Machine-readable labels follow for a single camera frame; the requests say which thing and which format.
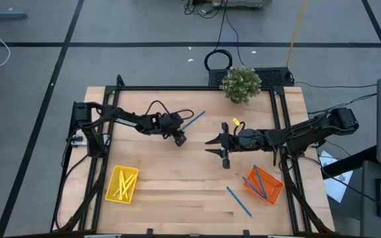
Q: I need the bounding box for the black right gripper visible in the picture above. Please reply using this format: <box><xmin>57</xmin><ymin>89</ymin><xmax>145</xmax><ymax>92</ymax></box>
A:
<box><xmin>204</xmin><ymin>122</ymin><xmax>243</xmax><ymax>170</ymax></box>

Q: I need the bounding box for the blue pen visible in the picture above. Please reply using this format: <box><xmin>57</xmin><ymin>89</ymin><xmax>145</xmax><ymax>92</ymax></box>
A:
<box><xmin>241</xmin><ymin>176</ymin><xmax>267</xmax><ymax>200</ymax></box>
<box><xmin>181</xmin><ymin>110</ymin><xmax>207</xmax><ymax>131</ymax></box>
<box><xmin>253</xmin><ymin>165</ymin><xmax>268</xmax><ymax>200</ymax></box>
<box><xmin>226</xmin><ymin>186</ymin><xmax>254</xmax><ymax>218</ymax></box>

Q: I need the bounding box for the yellow plastic basket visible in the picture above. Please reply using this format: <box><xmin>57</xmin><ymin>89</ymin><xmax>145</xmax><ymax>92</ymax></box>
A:
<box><xmin>105</xmin><ymin>165</ymin><xmax>140</xmax><ymax>204</ymax></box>

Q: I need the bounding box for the orange plastic basket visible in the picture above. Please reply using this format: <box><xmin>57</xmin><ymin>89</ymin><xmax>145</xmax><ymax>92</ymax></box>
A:
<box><xmin>242</xmin><ymin>165</ymin><xmax>285</xmax><ymax>206</ymax></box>

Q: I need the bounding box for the small green potted plant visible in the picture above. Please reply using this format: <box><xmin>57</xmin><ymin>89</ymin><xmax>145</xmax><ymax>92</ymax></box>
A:
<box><xmin>219</xmin><ymin>67</ymin><xmax>263</xmax><ymax>104</ymax></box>

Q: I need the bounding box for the black perforated computer case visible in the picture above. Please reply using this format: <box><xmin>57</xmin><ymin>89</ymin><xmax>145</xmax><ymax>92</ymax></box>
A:
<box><xmin>208</xmin><ymin>67</ymin><xmax>294</xmax><ymax>89</ymax></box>

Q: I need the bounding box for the white paper sheet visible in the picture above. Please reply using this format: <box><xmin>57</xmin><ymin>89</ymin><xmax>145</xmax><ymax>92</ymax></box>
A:
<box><xmin>318</xmin><ymin>150</ymin><xmax>355</xmax><ymax>204</ymax></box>

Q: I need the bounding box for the black beam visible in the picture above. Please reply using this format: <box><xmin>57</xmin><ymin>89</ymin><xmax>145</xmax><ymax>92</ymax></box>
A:
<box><xmin>321</xmin><ymin>145</ymin><xmax>378</xmax><ymax>180</ymax></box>

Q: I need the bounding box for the grey equipment box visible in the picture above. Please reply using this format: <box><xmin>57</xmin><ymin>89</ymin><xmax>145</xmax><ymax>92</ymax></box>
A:
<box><xmin>212</xmin><ymin>0</ymin><xmax>273</xmax><ymax>10</ymax></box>

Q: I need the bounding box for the grey keyboard desk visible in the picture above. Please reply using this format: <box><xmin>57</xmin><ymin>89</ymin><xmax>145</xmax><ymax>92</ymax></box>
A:
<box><xmin>360</xmin><ymin>160</ymin><xmax>381</xmax><ymax>238</ymax></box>

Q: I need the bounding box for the long grey desk foot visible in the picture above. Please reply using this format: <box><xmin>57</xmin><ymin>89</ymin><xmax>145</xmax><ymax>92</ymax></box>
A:
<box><xmin>0</xmin><ymin>0</ymin><xmax>28</xmax><ymax>20</ymax></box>

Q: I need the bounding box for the black aluminium rig frame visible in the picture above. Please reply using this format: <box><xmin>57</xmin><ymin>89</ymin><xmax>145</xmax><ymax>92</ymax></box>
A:
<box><xmin>50</xmin><ymin>74</ymin><xmax>335</xmax><ymax>238</ymax></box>

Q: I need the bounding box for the black coiled cable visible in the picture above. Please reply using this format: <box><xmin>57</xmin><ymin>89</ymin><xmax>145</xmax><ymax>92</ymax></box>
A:
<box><xmin>204</xmin><ymin>0</ymin><xmax>234</xmax><ymax>72</ymax></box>

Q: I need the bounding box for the thin black cable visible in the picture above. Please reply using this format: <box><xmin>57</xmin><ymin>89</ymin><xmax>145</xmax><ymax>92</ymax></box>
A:
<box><xmin>225</xmin><ymin>13</ymin><xmax>246</xmax><ymax>68</ymax></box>

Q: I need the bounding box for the black cable tangle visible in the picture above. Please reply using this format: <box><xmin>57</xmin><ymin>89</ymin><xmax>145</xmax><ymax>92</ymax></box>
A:
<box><xmin>183</xmin><ymin>0</ymin><xmax>220</xmax><ymax>20</ymax></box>

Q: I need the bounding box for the straight black floor cable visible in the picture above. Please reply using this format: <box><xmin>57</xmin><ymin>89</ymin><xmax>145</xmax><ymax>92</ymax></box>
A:
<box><xmin>294</xmin><ymin>81</ymin><xmax>378</xmax><ymax>90</ymax></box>

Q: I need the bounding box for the yellow cable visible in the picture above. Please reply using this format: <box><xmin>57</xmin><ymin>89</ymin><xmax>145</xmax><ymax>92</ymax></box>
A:
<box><xmin>286</xmin><ymin>0</ymin><xmax>308</xmax><ymax>70</ymax></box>

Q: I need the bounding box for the curved black floor cable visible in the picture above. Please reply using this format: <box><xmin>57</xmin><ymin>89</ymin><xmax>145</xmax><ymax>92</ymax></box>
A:
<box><xmin>308</xmin><ymin>93</ymin><xmax>378</xmax><ymax>115</ymax></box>

